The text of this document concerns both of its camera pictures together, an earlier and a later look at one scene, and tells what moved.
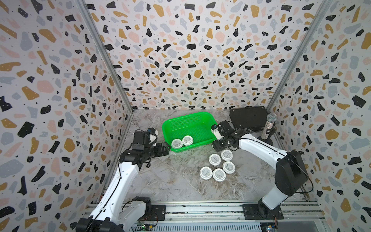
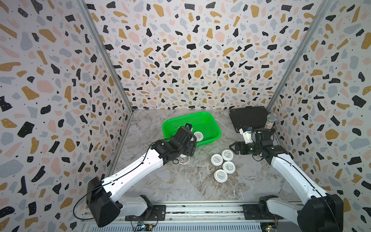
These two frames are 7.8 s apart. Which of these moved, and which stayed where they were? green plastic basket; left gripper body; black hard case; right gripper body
Moved: left gripper body; right gripper body
Stayed: black hard case; green plastic basket
